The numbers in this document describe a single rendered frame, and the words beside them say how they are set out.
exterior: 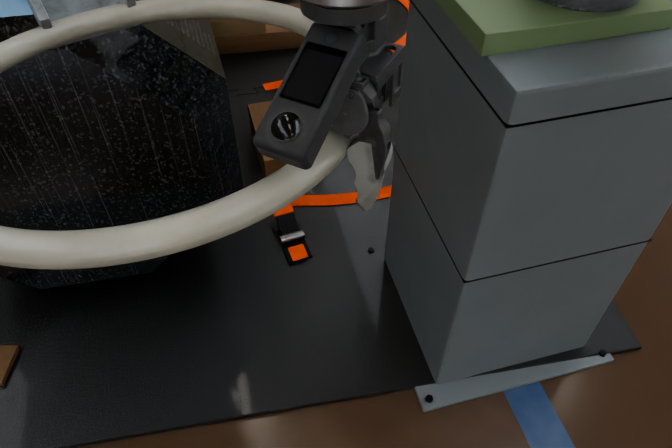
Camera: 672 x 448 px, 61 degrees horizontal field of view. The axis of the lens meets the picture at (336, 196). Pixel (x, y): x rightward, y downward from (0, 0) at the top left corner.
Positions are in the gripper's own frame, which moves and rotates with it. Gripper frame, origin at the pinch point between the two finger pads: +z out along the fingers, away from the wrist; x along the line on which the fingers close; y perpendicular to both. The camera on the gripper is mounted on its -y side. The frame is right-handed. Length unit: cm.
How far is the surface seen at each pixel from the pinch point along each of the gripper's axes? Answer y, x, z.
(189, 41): 48, 60, 18
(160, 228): -16.5, 6.4, -7.4
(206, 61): 47, 55, 21
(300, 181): -6.7, -0.2, -7.1
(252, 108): 92, 80, 66
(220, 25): 131, 120, 61
